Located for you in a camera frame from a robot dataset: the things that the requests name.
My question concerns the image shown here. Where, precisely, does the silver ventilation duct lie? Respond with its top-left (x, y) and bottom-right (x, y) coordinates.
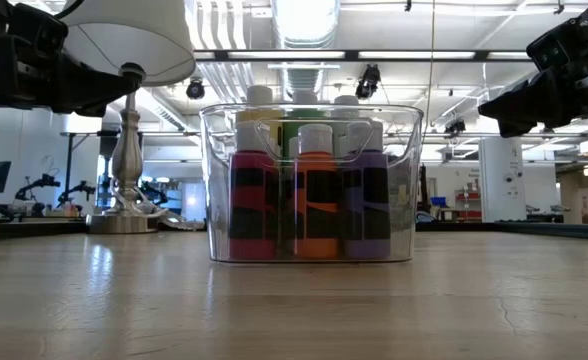
top-left (272, 0), bottom-right (341, 101)

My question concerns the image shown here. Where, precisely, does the white shade table lamp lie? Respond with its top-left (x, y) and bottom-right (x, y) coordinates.
top-left (57, 0), bottom-right (198, 235)

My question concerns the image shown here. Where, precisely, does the small purple paint bottle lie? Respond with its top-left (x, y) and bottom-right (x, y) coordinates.
top-left (342, 119), bottom-right (393, 260)

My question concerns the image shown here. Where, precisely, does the large green paint bottle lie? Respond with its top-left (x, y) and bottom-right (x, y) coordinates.
top-left (281, 89), bottom-right (328, 156)

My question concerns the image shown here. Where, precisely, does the small magenta paint bottle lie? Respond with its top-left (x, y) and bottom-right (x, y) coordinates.
top-left (227, 121), bottom-right (281, 260)

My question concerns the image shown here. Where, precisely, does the large white paint bottle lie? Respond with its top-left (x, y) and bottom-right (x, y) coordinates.
top-left (331, 94), bottom-right (378, 151)

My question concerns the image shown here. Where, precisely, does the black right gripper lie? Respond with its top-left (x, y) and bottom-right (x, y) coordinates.
top-left (477, 47), bottom-right (588, 139)

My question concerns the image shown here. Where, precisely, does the long ceiling light strip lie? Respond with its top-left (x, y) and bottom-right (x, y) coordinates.
top-left (226, 49), bottom-right (346, 60)
top-left (358, 49), bottom-right (476, 60)

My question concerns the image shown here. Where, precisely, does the clear plastic bin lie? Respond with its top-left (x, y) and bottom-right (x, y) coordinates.
top-left (199, 102), bottom-right (424, 264)

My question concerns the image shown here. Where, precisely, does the black ceiling rail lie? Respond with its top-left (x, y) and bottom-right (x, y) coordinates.
top-left (193, 48), bottom-right (535, 64)

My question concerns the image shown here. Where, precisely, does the red background shelf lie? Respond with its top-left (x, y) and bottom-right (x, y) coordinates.
top-left (454, 187), bottom-right (484, 221)

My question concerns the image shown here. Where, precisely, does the white wall box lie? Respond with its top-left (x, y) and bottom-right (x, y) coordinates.
top-left (59, 112), bottom-right (104, 136)

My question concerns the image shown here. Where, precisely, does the white cylindrical column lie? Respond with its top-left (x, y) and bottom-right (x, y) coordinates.
top-left (477, 137), bottom-right (528, 224)

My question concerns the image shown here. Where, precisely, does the small orange paint bottle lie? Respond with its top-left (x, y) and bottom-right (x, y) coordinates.
top-left (293, 123), bottom-right (343, 260)

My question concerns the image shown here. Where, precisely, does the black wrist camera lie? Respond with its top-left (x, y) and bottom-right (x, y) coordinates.
top-left (526, 22), bottom-right (575, 71)
top-left (2, 3), bottom-right (71, 52)

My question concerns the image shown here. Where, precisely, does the large yellow paint bottle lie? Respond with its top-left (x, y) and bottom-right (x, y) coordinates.
top-left (236, 84), bottom-right (285, 151)

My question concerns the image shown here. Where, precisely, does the black T stand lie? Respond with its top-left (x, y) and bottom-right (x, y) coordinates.
top-left (59, 130), bottom-right (105, 207)

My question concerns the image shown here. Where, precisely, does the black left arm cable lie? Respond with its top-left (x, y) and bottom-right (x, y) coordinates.
top-left (51, 0), bottom-right (86, 19)

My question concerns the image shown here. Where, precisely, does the black metal table frame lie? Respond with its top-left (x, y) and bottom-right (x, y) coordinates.
top-left (0, 218), bottom-right (588, 242)

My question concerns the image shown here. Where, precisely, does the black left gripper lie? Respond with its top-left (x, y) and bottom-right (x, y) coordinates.
top-left (3, 48), bottom-right (143, 117)

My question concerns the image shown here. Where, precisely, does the clear lamp cord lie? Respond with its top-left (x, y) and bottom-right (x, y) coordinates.
top-left (106, 187), bottom-right (203, 232)

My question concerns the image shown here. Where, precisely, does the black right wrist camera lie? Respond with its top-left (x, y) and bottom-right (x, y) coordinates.
top-left (526, 22), bottom-right (575, 71)

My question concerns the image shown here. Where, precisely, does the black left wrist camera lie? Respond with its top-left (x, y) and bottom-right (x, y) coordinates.
top-left (2, 3), bottom-right (71, 52)

